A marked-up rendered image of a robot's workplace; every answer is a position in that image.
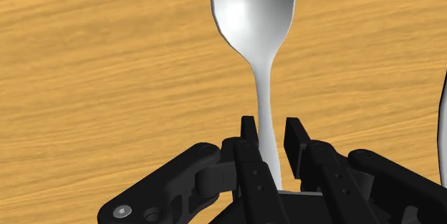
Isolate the silver cutlery piece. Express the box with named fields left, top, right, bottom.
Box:
left=437, top=71, right=447, bottom=188

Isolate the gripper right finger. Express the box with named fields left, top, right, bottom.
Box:
left=283, top=117, right=447, bottom=224

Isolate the silver metal spoon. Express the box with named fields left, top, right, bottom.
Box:
left=210, top=0, right=297, bottom=191

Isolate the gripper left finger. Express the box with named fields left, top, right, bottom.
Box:
left=97, top=115, right=290, bottom=224

